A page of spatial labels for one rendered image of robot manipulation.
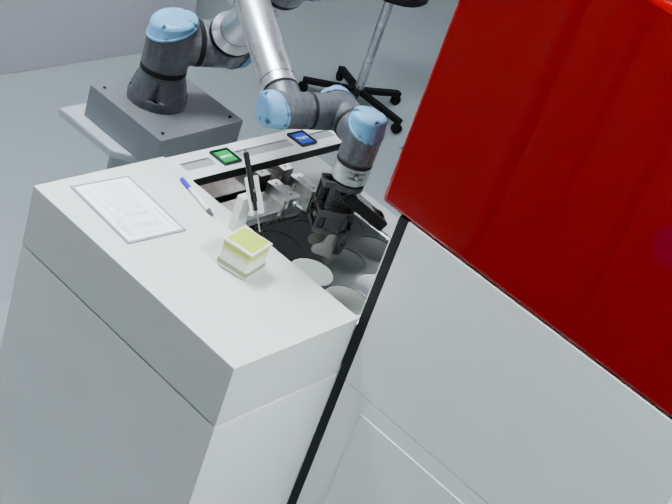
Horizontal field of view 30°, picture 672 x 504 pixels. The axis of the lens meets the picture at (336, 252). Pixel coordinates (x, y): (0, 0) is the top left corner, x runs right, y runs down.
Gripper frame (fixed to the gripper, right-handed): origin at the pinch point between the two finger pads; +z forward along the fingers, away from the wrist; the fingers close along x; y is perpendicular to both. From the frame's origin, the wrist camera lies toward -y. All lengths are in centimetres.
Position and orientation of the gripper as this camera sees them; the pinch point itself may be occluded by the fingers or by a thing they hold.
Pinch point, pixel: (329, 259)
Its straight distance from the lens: 264.6
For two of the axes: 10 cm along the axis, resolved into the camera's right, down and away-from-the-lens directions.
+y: -9.3, -1.2, -3.4
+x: 2.0, 5.9, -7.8
